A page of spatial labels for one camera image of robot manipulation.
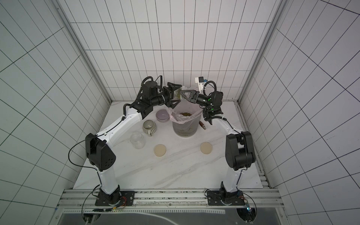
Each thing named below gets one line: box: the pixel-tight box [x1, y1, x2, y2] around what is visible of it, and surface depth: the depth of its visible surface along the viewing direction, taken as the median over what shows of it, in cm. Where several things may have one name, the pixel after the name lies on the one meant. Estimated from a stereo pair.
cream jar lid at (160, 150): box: [154, 143, 167, 158], surface depth 92 cm
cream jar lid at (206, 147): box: [200, 141, 213, 155], surface depth 93 cm
